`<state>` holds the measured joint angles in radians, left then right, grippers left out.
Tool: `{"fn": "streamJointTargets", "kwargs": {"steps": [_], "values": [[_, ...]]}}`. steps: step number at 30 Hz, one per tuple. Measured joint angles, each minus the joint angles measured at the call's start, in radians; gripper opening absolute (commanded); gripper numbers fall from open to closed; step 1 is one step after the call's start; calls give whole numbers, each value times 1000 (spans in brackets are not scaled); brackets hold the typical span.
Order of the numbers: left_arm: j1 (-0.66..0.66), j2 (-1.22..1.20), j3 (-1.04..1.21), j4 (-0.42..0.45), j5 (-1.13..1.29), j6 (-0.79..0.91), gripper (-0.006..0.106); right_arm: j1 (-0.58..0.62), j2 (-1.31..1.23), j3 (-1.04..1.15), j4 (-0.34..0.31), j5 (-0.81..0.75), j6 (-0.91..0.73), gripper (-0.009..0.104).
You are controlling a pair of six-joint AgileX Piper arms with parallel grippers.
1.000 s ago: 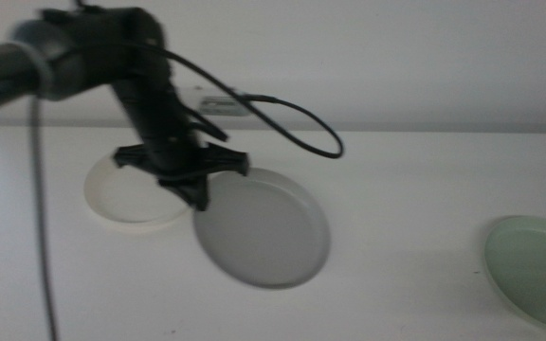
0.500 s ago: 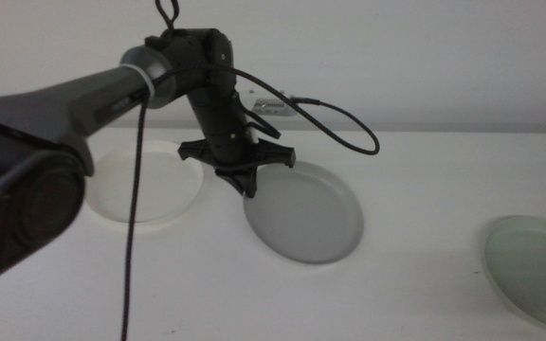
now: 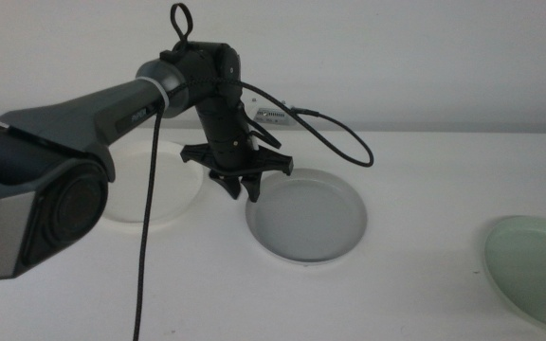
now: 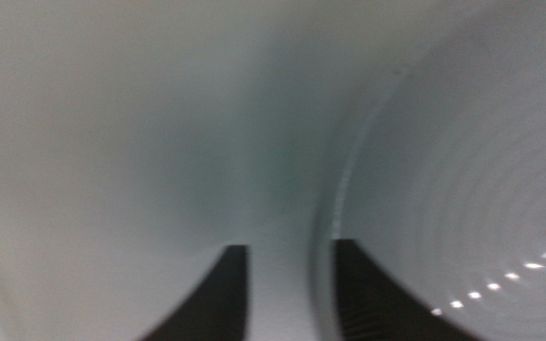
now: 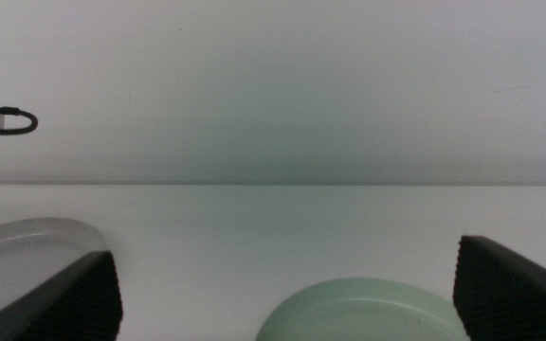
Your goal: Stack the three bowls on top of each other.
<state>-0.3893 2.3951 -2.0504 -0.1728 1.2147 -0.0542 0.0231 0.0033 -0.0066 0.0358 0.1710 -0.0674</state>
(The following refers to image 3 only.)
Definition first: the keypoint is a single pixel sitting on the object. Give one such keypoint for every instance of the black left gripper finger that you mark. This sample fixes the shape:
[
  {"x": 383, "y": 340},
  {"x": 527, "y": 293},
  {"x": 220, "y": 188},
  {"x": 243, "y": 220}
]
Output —
[
  {"x": 229, "y": 185},
  {"x": 253, "y": 187}
]

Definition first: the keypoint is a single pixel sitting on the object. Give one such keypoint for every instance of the white plate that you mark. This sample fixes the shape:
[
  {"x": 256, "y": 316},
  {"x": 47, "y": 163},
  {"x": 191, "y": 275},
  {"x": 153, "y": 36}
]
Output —
[{"x": 159, "y": 189}]

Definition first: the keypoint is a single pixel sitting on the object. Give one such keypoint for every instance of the light green plate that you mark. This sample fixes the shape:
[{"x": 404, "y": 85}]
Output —
[{"x": 533, "y": 270}]

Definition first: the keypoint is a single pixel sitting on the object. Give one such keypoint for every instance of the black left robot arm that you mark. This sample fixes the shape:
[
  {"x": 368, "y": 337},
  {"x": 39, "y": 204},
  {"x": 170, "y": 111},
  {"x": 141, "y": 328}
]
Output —
[{"x": 55, "y": 180}]

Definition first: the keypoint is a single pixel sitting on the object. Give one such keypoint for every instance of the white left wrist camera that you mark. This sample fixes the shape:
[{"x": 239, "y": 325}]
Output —
[{"x": 273, "y": 116}]

